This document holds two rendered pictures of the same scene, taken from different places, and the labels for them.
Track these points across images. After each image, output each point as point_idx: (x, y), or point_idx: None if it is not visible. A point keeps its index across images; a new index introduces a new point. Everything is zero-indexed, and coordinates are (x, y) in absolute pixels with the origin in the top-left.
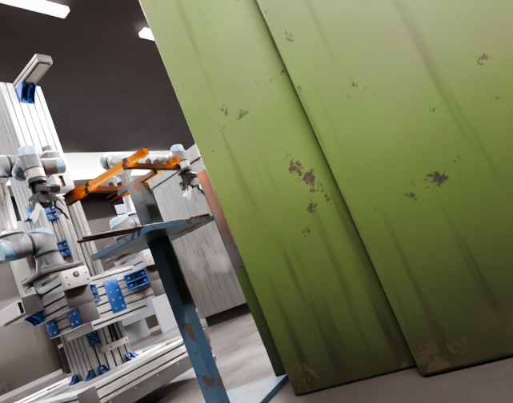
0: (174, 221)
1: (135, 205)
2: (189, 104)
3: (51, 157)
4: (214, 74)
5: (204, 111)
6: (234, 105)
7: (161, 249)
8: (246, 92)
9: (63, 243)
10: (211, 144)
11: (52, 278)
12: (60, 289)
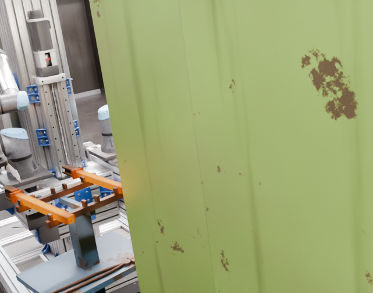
0: (95, 286)
1: (70, 231)
2: (128, 185)
3: (38, 29)
4: (157, 179)
5: (141, 207)
6: (170, 231)
7: None
8: (185, 230)
9: (43, 130)
10: (143, 245)
11: None
12: None
